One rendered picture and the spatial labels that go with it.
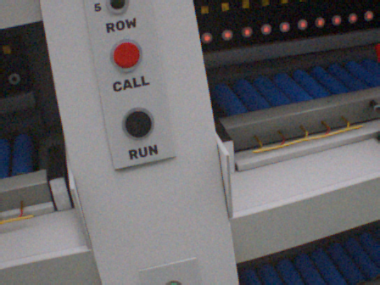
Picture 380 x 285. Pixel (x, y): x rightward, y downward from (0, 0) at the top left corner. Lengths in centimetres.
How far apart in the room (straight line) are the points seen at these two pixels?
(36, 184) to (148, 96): 11
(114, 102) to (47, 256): 11
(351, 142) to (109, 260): 22
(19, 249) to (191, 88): 16
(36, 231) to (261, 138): 19
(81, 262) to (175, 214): 7
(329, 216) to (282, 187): 4
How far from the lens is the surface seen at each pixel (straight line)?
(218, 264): 37
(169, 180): 34
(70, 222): 38
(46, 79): 53
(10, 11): 34
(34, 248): 37
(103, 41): 32
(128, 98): 33
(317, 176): 40
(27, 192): 39
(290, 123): 43
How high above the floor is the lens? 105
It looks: 13 degrees down
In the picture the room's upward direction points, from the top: 10 degrees counter-clockwise
